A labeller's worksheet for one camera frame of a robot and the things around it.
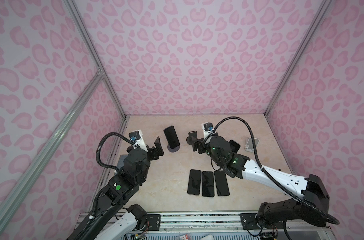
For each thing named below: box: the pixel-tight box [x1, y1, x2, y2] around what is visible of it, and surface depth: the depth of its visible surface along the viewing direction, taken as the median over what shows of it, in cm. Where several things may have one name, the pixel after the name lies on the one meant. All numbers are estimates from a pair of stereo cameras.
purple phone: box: [187, 169, 202, 196], surface depth 90 cm
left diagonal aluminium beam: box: [0, 69, 104, 234], surface depth 68 cm
